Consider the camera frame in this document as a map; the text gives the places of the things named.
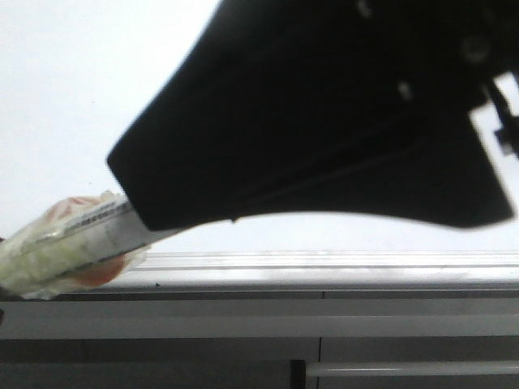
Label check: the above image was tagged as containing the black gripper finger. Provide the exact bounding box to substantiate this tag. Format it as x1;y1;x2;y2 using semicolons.
107;1;513;230

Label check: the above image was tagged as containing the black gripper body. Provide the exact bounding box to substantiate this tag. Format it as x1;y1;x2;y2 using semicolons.
356;0;519;118

